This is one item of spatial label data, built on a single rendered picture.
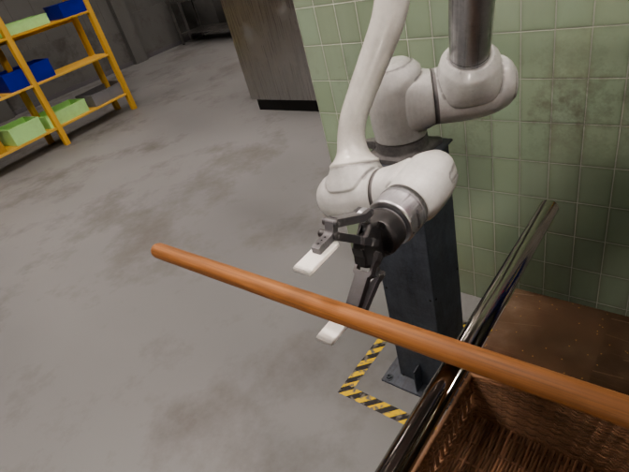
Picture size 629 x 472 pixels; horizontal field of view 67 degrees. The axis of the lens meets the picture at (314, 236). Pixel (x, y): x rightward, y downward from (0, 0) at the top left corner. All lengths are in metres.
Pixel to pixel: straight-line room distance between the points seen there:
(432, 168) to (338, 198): 0.20
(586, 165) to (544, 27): 0.48
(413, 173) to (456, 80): 0.51
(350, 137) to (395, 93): 0.41
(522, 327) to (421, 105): 0.68
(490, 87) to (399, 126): 0.25
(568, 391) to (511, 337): 0.89
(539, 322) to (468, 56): 0.74
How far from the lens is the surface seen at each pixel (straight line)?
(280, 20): 4.91
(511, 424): 1.23
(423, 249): 1.52
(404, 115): 1.35
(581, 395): 0.55
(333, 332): 0.72
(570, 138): 1.81
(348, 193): 0.92
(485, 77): 1.30
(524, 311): 1.51
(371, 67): 0.92
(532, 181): 1.93
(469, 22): 1.20
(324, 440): 1.99
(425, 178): 0.83
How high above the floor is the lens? 1.64
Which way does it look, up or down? 33 degrees down
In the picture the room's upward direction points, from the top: 16 degrees counter-clockwise
